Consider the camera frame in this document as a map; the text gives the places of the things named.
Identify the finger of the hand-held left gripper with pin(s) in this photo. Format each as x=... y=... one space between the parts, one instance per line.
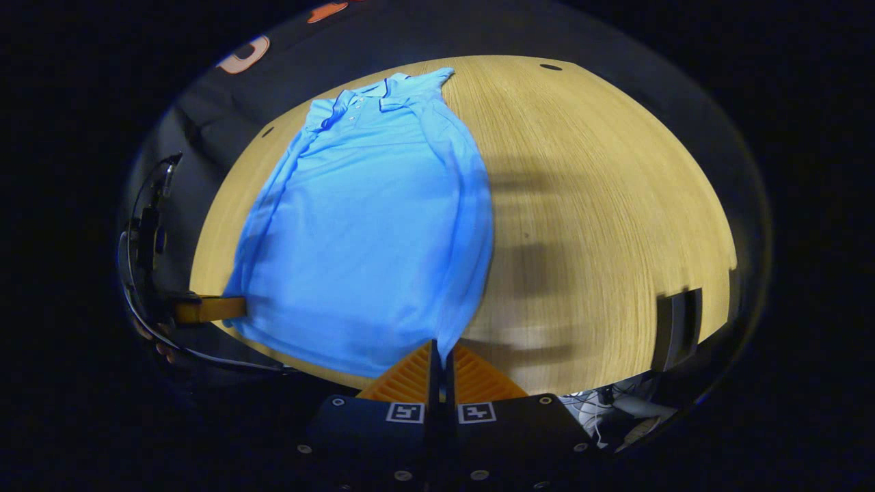
x=212 y=309

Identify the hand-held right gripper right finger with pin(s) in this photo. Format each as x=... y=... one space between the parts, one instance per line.
x=519 y=437

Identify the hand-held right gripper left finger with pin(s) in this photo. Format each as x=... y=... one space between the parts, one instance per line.
x=369 y=437

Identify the light blue T-shirt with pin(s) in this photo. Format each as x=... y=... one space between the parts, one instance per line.
x=369 y=225

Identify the dark rectangular object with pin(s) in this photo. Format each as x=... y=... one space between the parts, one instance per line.
x=673 y=328

